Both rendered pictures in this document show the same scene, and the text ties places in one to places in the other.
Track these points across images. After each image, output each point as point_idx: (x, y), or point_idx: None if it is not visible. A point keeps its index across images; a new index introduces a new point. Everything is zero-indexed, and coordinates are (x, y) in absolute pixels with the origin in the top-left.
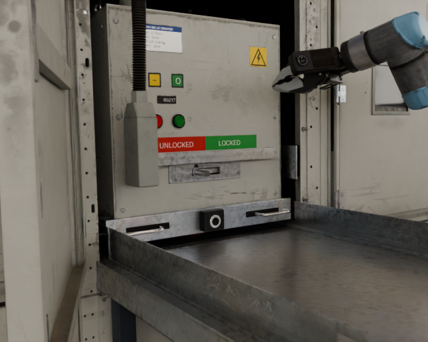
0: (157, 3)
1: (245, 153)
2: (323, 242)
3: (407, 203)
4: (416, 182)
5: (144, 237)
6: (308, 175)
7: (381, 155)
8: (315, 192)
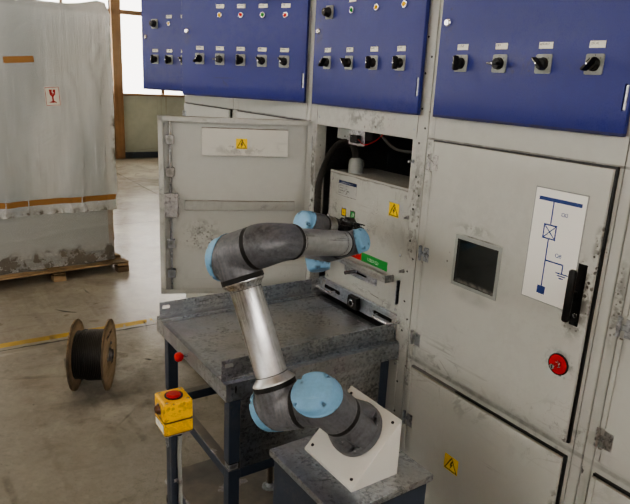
0: None
1: (367, 271)
2: None
3: (483, 387)
4: (496, 374)
5: (330, 293)
6: (402, 306)
7: (457, 323)
8: (405, 322)
